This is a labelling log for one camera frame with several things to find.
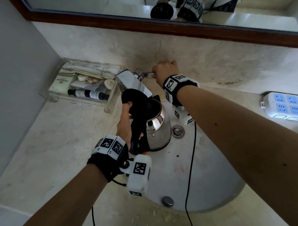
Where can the person's left hand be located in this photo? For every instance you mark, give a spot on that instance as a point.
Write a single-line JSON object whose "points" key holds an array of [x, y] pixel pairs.
{"points": [[124, 128]]}

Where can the person's right hand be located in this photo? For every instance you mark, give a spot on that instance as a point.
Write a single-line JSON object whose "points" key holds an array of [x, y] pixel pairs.
{"points": [[165, 69]]}

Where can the person's left thumb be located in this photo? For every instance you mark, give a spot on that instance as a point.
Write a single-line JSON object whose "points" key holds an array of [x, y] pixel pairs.
{"points": [[127, 107]]}

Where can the person's right fingers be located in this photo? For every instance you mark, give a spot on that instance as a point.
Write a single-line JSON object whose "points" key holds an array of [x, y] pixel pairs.
{"points": [[157, 70]]}

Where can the chrome sink faucet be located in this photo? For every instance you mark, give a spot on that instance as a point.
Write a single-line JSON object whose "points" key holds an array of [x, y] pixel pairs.
{"points": [[130, 81]]}

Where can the stainless steel electric kettle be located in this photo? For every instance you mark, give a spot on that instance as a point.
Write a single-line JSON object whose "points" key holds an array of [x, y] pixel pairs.
{"points": [[156, 123]]}

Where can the person's left forearm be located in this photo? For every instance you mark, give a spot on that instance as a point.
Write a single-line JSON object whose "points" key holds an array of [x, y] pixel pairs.
{"points": [[69, 204]]}

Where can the person's right forearm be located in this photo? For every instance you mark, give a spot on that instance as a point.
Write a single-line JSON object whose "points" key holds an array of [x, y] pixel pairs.
{"points": [[250, 149]]}

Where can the black marker wristband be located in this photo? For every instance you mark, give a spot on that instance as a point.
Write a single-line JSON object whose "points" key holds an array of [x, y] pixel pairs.
{"points": [[173, 86], [109, 154]]}

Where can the round white soap packet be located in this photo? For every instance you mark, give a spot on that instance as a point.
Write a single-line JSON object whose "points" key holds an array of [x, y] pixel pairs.
{"points": [[109, 83]]}

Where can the black toiletry bottle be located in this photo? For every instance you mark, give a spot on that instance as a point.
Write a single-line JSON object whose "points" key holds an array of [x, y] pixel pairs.
{"points": [[87, 94]]}

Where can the long white toiletry packet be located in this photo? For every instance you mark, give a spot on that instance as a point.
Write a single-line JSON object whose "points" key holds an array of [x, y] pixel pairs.
{"points": [[93, 71]]}

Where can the small white toiletry sachet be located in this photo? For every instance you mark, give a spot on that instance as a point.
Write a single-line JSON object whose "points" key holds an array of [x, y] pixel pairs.
{"points": [[83, 77]]}

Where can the chrome sink drain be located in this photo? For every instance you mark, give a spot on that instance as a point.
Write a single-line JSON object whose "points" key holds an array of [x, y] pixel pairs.
{"points": [[177, 131]]}

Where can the clear acrylic toiletry tray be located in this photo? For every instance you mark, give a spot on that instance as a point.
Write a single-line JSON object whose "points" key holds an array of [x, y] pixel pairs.
{"points": [[65, 100]]}

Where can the white toiletry box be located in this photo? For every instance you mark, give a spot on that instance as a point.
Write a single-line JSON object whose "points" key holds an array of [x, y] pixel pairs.
{"points": [[60, 84]]}

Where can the chrome overflow cap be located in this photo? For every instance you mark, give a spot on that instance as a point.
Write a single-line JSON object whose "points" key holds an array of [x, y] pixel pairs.
{"points": [[168, 201]]}

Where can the white round sink basin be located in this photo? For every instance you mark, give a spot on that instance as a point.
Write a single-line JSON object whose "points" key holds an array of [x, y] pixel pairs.
{"points": [[209, 168]]}

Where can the white power strip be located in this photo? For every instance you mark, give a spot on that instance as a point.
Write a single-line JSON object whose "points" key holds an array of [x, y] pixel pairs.
{"points": [[285, 107]]}

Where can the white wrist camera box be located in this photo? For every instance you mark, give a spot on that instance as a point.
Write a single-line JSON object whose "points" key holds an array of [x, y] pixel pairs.
{"points": [[139, 173], [189, 120]]}

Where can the wood framed wall mirror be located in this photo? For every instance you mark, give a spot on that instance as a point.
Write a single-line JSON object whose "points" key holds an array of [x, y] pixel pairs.
{"points": [[135, 9]]}

